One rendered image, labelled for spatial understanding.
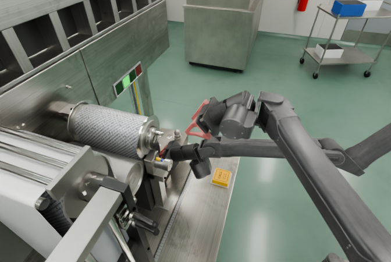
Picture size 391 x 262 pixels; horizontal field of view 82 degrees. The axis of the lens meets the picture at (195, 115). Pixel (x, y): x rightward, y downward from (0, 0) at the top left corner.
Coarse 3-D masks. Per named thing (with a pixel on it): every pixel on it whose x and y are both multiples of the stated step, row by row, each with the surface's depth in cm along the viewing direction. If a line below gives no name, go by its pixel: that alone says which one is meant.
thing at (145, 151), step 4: (80, 108) 76; (76, 112) 75; (76, 116) 75; (152, 120) 73; (148, 124) 70; (152, 124) 73; (156, 124) 76; (148, 128) 71; (144, 132) 69; (144, 136) 70; (144, 140) 70; (144, 144) 71; (144, 148) 71; (144, 152) 72; (148, 152) 75
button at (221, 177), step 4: (216, 168) 104; (216, 172) 102; (220, 172) 102; (224, 172) 102; (228, 172) 102; (216, 176) 101; (220, 176) 101; (224, 176) 101; (228, 176) 101; (212, 180) 100; (216, 180) 99; (220, 180) 99; (224, 180) 99; (228, 180) 99; (220, 184) 100; (224, 184) 99
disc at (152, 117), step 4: (148, 116) 71; (152, 116) 73; (156, 116) 76; (148, 120) 71; (156, 120) 76; (144, 124) 69; (140, 128) 68; (144, 128) 69; (140, 132) 67; (140, 136) 68; (140, 140) 68; (140, 144) 69; (136, 148) 68; (140, 148) 69; (140, 152) 70; (140, 156) 71; (144, 156) 73
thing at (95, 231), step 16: (112, 192) 38; (128, 192) 39; (96, 208) 36; (112, 208) 36; (128, 208) 42; (80, 224) 34; (96, 224) 34; (112, 224) 39; (128, 224) 43; (64, 240) 32; (80, 240) 32; (96, 240) 34; (112, 240) 45; (128, 240) 52; (144, 240) 52; (64, 256) 31; (80, 256) 31; (96, 256) 40; (112, 256) 46; (128, 256) 48; (144, 256) 58
